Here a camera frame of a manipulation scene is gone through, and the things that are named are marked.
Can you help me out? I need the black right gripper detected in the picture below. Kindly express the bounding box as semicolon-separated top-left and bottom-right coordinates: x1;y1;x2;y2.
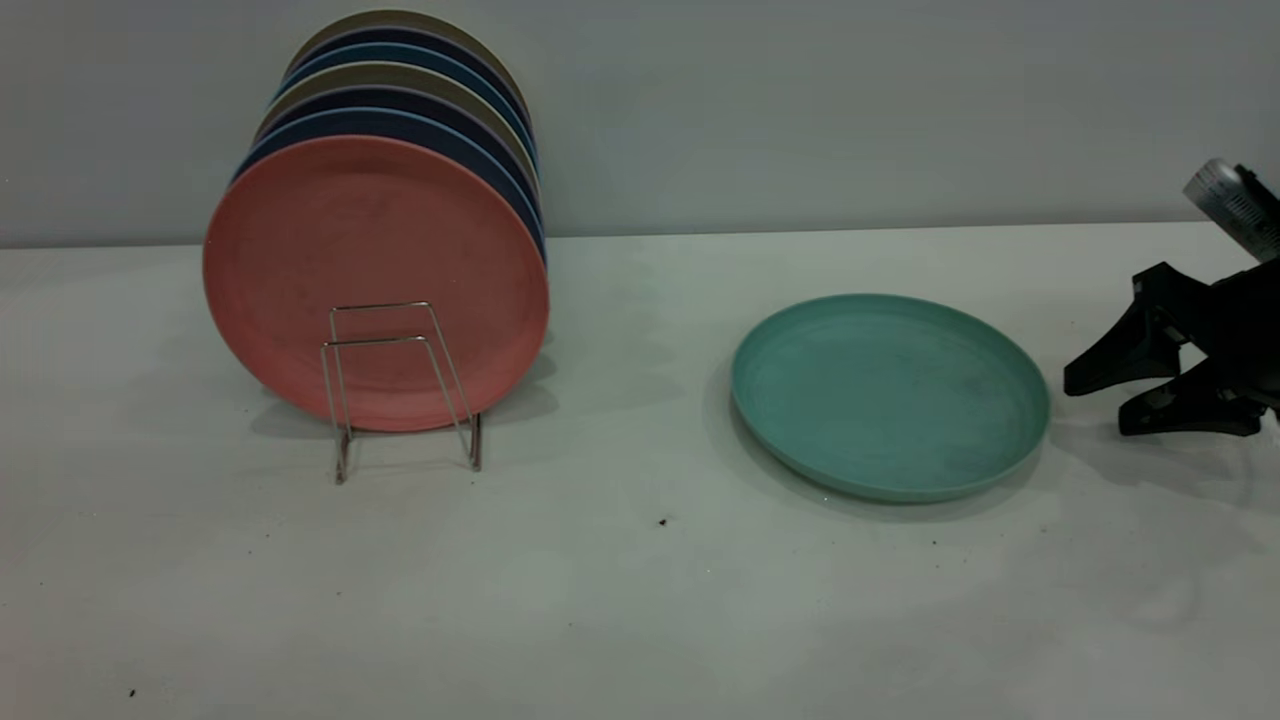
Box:
1063;262;1280;438

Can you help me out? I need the green round plate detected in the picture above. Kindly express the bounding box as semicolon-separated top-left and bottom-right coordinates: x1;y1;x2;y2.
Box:
730;293;1051;504

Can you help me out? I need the pink round plate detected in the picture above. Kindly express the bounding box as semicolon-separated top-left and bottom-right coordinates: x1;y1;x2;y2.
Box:
203;136;550;433

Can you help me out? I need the dark purple round plate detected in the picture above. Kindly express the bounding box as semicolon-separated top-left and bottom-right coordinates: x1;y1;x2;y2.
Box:
283;26;534;131
255;86;543;216

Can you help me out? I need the beige round plate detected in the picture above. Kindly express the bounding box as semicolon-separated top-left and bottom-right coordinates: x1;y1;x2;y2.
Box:
290;9;531;111
262;62;541;191

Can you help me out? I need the teal blue round plate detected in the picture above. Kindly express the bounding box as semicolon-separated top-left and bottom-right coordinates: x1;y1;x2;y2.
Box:
272;42;538;166

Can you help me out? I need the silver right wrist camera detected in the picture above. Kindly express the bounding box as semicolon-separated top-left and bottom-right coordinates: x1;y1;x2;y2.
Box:
1183;158;1280;263

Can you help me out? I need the metal wire plate rack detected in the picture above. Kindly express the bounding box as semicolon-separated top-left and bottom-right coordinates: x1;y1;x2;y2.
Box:
320;300;483;485

